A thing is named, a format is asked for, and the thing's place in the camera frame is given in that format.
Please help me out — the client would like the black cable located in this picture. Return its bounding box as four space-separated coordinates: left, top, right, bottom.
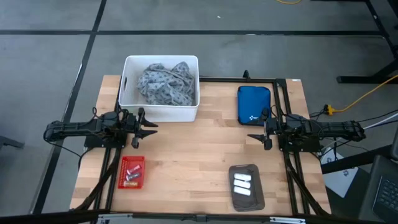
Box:
310 108 398 124

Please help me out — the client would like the black aluminium frame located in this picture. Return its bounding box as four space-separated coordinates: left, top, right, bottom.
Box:
70 70 332 224

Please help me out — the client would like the black table stand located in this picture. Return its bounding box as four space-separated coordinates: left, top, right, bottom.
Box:
335 0 398 85

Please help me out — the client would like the black desk leg bar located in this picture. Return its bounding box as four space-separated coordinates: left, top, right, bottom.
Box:
321 144 394 175

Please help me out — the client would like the grey patterned cloth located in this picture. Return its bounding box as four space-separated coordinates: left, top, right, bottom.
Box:
136 61 197 107

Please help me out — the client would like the white cable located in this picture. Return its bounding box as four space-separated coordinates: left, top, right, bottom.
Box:
363 112 398 130

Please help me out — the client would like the white paper sheet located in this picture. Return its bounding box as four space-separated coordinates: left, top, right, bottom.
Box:
320 151 359 199

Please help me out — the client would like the red plastic basket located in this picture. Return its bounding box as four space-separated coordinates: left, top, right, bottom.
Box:
117 155 146 190

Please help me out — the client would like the dark grey plastic tray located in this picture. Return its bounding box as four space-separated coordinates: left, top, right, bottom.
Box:
228 164 266 213

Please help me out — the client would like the black chair base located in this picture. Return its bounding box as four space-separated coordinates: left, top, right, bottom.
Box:
0 134 25 151

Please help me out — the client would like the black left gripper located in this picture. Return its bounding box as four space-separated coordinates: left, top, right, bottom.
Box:
125 107 159 149

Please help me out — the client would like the black laptop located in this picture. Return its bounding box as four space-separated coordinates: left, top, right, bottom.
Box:
357 154 398 223

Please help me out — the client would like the white perforated plastic bin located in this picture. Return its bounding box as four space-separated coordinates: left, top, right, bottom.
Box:
118 55 200 123

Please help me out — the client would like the blue first aid pouch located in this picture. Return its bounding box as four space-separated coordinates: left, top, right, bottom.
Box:
237 85 272 127

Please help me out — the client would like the pink pill bottle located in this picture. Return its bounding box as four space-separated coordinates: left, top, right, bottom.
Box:
126 164 143 176

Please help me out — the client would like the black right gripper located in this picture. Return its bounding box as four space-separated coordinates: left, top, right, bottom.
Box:
247 108 280 151

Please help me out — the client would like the white bandage roll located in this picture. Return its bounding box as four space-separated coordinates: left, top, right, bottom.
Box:
233 179 252 189
233 185 252 197
233 172 252 182

